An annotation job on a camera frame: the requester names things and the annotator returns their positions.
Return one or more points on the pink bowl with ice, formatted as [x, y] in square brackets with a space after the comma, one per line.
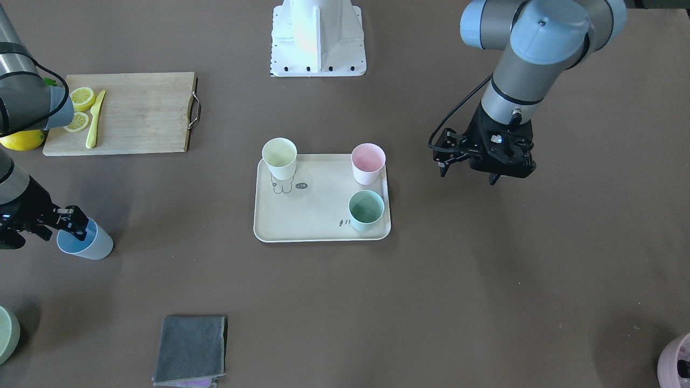
[672, 368]

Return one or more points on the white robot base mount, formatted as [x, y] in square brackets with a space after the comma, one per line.
[317, 39]

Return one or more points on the whole lemon lower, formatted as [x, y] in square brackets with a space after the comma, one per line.
[24, 140]

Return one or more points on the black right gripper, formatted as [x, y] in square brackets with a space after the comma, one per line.
[28, 207]

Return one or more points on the lemon slice upper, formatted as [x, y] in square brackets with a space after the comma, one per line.
[82, 99]

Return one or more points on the blue cup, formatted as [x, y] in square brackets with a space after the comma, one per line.
[96, 245]

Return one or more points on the yellow plastic knife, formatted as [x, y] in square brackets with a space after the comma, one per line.
[95, 110]

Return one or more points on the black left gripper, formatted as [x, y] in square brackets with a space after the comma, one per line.
[476, 131]

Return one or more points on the wooden cutting board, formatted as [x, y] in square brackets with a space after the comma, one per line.
[141, 113]

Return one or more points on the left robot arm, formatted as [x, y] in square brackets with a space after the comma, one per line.
[539, 40]

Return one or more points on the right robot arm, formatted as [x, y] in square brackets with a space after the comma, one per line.
[28, 103]

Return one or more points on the lemon slice lower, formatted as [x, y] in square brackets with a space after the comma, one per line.
[80, 121]

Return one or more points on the green cup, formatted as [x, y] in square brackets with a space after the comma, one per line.
[365, 208]

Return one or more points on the cream tray with bunny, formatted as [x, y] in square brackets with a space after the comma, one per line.
[313, 205]

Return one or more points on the pink cup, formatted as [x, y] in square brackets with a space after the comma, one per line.
[367, 161]

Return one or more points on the grey folded cloth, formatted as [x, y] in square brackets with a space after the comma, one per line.
[191, 352]

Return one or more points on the lemon slice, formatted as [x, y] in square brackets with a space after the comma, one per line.
[80, 121]
[82, 99]

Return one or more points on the green bowl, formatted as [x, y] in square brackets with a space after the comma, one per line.
[10, 333]

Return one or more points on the cream yellow cup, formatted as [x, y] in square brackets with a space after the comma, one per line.
[280, 156]

